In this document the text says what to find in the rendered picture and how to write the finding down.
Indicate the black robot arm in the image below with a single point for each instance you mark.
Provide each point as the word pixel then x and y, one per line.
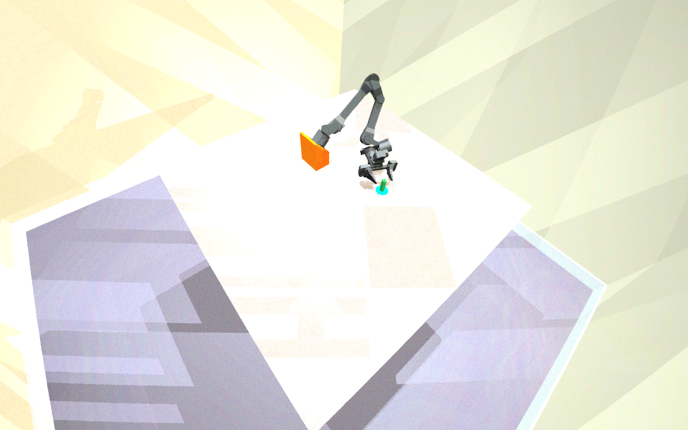
pixel 380 149

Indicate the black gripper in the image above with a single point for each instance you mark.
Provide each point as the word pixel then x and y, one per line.
pixel 366 171

